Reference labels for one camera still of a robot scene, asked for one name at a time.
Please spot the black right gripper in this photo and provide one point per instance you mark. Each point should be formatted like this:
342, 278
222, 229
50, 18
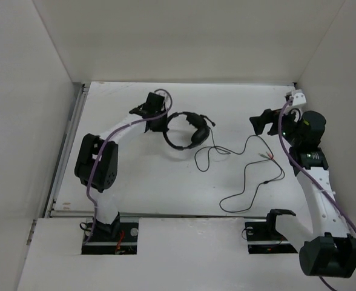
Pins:
268, 116

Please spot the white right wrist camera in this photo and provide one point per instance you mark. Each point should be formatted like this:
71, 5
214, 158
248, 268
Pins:
296, 98

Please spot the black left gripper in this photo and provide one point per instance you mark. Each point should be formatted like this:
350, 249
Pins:
161, 128

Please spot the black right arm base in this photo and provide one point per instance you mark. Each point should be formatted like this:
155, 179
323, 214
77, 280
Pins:
263, 241

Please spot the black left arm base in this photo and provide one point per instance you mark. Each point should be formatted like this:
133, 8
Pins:
123, 241

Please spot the black headphones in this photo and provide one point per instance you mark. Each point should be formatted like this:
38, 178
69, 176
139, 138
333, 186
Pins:
198, 122

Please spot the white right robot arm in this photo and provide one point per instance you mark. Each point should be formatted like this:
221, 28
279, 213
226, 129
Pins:
328, 249

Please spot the aluminium table edge rail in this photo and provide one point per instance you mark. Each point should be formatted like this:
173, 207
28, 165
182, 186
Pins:
79, 98

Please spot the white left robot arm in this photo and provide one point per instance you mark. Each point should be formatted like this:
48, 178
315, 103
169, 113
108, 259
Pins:
98, 158

